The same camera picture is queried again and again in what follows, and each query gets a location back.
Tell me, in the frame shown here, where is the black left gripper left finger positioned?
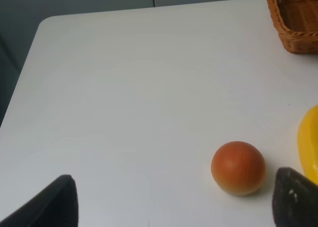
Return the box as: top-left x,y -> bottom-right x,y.
0,174 -> 79,227

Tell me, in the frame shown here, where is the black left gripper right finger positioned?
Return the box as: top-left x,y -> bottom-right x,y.
272,167 -> 318,227

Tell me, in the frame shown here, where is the brown wicker basket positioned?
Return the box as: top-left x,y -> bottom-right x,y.
267,0 -> 318,54

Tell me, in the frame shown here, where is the red orange round fruit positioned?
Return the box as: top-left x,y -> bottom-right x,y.
211,141 -> 266,196

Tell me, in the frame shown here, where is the yellow banana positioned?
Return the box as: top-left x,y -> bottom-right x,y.
297,105 -> 318,184

